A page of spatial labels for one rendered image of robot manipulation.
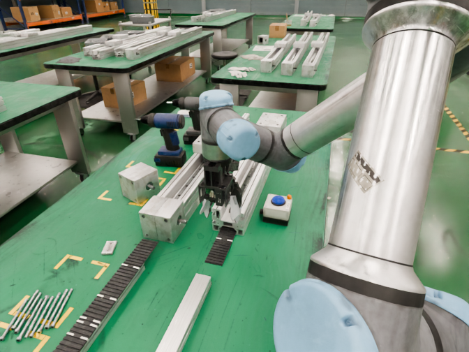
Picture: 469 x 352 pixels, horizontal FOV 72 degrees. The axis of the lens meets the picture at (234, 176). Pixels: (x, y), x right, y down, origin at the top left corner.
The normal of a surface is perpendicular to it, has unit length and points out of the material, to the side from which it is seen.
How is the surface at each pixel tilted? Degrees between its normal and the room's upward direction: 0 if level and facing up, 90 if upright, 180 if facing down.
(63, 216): 0
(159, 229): 90
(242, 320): 0
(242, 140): 90
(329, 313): 66
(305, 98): 90
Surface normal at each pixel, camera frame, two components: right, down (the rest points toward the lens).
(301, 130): -0.75, 0.07
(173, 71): -0.22, 0.49
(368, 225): -0.51, -0.21
